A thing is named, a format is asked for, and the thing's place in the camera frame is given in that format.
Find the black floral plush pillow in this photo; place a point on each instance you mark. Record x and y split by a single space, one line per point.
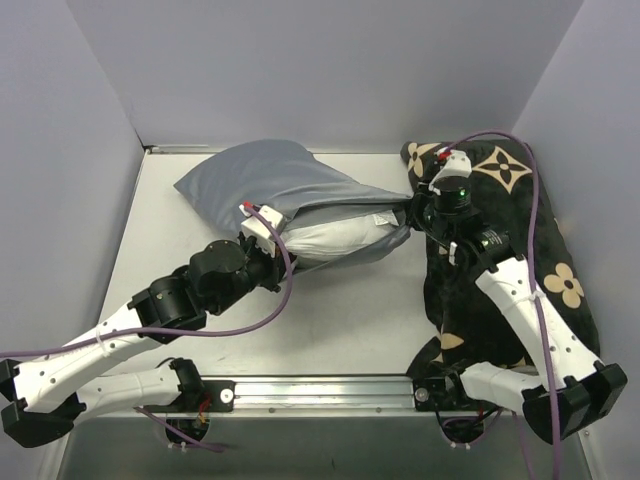
506 187

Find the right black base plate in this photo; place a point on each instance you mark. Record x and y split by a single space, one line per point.
442 394

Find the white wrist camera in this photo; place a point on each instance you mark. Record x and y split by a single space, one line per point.
451 163
259 223

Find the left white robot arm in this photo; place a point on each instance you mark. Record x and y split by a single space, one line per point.
50 393

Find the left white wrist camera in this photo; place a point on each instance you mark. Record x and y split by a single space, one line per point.
259 223

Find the aluminium front rail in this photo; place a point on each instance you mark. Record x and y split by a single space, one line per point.
320 395

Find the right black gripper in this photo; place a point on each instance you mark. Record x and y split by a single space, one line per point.
417 211

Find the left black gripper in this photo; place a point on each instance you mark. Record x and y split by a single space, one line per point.
270 273

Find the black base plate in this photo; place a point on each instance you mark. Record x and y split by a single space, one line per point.
442 394
216 396

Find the grey pillowcase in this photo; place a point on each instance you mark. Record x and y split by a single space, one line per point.
285 176

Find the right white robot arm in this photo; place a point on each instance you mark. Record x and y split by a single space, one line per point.
503 343

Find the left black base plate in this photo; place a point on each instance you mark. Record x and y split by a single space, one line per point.
216 396

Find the white pillow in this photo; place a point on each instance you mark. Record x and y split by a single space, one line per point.
333 240

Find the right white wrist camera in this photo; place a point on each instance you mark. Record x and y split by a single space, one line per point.
451 163

